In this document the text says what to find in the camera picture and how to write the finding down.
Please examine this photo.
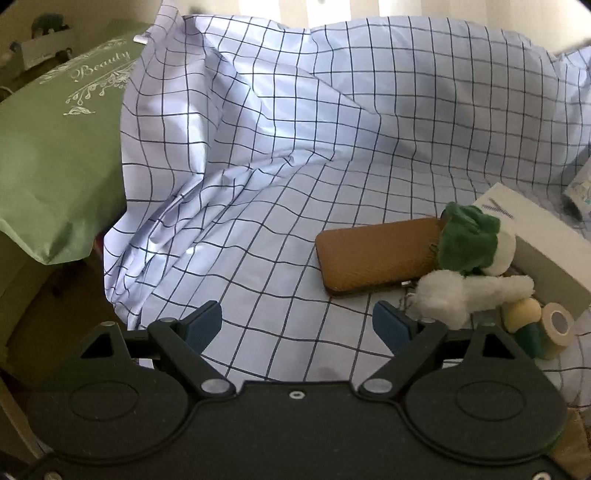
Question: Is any brown leather wallet case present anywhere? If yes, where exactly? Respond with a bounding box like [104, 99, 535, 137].
[315, 217, 442, 296]

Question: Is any purple bunny bottle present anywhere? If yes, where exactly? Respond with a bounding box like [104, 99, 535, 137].
[563, 158, 591, 221]

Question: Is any green white radish plush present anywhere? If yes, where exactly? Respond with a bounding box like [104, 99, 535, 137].
[437, 202, 517, 276]

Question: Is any white plush bunny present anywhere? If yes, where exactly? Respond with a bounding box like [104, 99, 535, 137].
[412, 270, 535, 330]

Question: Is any beige tape roll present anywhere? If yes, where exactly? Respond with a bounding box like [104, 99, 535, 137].
[540, 302, 575, 360]

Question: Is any green Beauty bag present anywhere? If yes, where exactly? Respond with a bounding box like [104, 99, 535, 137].
[1, 20, 147, 265]

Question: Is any white checkered cloth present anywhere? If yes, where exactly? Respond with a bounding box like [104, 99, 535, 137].
[103, 1, 590, 384]

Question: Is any white rectangular box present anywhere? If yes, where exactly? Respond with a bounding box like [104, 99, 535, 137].
[474, 183, 591, 319]

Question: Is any green wooden mushroom peg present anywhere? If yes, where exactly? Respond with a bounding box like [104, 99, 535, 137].
[502, 298, 549, 360]

